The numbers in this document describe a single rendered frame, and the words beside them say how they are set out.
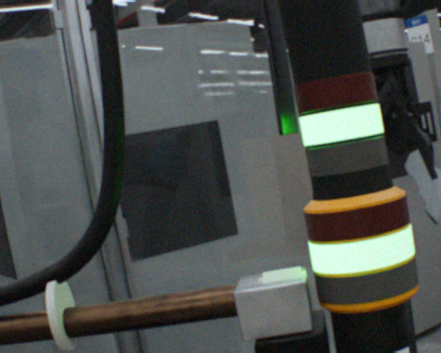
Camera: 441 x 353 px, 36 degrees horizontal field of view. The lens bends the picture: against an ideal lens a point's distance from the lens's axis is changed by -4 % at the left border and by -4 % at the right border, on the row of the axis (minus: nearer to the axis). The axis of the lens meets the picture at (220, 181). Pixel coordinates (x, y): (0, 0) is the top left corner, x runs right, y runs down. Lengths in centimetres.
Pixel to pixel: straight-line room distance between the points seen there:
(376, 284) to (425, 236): 473
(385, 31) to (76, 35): 50
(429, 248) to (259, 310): 477
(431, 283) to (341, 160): 481
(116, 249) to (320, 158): 83
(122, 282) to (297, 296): 83
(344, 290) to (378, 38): 59
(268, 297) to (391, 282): 5
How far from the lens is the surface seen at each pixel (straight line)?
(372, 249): 27
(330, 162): 27
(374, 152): 28
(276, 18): 31
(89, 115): 109
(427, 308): 507
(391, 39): 84
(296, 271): 29
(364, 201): 27
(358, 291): 28
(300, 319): 28
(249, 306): 28
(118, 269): 109
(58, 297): 31
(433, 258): 508
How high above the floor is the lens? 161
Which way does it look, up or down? 3 degrees down
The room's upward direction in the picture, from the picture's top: 10 degrees counter-clockwise
